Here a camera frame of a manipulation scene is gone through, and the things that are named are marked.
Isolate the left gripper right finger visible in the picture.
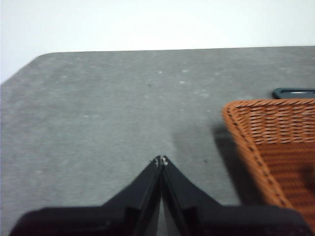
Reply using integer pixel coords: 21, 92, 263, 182
161, 155, 315, 236

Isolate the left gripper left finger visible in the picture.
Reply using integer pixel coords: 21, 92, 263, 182
8, 155, 163, 236

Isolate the brown woven wicker basket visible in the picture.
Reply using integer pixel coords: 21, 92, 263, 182
221, 98, 315, 217

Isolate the black flat rectangular tray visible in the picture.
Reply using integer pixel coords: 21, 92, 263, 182
272, 88, 315, 100

